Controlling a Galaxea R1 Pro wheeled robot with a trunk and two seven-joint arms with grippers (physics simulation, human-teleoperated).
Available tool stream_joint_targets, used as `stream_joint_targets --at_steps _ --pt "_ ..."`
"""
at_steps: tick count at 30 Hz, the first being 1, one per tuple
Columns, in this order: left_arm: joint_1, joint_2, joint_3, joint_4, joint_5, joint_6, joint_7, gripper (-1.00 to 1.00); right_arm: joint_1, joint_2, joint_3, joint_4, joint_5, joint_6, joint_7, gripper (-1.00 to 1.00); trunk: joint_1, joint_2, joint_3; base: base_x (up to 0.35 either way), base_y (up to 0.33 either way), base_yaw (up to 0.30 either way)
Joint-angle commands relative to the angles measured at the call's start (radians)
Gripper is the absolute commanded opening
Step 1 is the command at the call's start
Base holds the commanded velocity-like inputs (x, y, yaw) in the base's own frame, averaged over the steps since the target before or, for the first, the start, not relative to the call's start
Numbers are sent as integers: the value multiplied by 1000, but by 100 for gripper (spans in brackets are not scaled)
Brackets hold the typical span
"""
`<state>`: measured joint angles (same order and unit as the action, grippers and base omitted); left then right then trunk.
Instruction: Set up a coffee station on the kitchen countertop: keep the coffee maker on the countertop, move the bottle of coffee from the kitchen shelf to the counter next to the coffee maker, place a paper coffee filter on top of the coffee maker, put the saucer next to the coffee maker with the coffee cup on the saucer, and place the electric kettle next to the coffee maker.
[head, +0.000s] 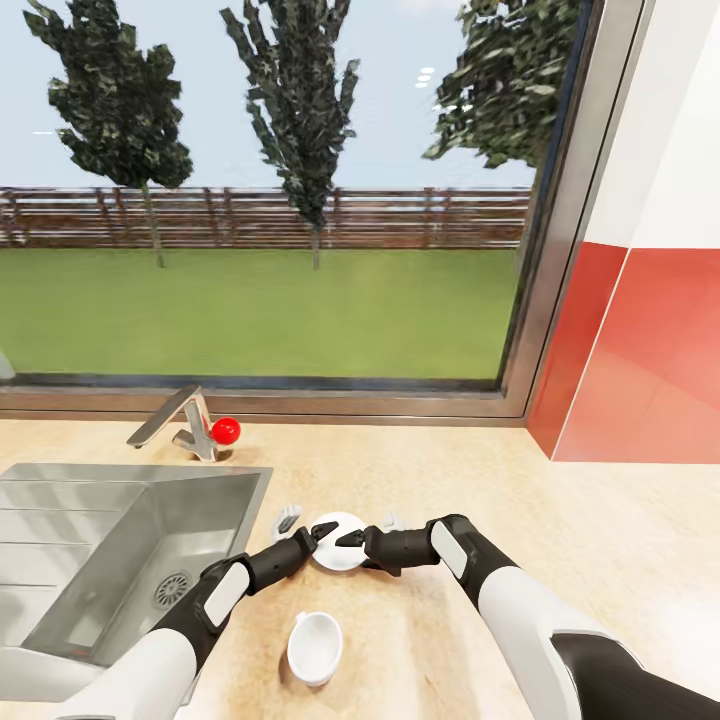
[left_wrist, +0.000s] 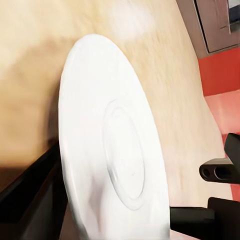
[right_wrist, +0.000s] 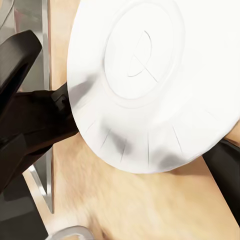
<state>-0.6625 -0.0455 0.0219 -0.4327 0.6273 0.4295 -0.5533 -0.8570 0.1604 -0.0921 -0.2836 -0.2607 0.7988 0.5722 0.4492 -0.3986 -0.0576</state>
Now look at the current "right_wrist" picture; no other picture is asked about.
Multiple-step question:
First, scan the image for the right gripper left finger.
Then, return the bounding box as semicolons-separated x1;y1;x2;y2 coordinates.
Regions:
0;133;27;195

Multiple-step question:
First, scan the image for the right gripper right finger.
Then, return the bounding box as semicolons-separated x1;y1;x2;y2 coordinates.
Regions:
202;138;240;226

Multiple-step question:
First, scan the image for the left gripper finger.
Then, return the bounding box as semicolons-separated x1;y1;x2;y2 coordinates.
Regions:
0;30;48;144
11;82;74;120

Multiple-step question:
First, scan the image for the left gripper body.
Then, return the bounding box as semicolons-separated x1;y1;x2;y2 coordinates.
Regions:
0;91;80;183

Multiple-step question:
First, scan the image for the saucer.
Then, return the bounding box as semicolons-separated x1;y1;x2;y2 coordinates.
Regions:
66;0;240;175

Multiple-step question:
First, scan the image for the coffee cup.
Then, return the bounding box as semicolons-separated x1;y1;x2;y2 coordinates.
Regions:
46;225;95;240

